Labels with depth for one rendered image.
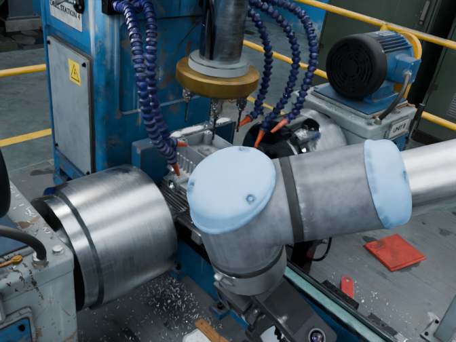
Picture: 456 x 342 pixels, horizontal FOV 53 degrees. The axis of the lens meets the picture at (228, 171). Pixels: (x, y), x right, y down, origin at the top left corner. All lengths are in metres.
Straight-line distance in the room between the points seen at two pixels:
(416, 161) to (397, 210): 0.16
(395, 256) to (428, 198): 0.85
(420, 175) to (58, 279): 0.54
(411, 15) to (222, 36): 3.34
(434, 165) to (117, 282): 0.56
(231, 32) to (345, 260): 0.75
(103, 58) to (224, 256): 0.67
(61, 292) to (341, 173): 0.51
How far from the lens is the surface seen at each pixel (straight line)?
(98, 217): 0.83
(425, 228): 1.65
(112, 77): 1.08
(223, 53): 0.95
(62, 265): 0.75
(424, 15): 4.13
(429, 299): 1.38
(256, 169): 0.44
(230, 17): 0.93
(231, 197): 0.42
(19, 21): 5.94
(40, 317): 0.80
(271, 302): 0.58
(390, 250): 1.47
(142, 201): 0.87
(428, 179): 0.61
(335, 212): 0.45
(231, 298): 0.63
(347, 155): 0.46
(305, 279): 1.10
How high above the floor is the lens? 1.66
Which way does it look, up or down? 31 degrees down
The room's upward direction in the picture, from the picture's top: 8 degrees clockwise
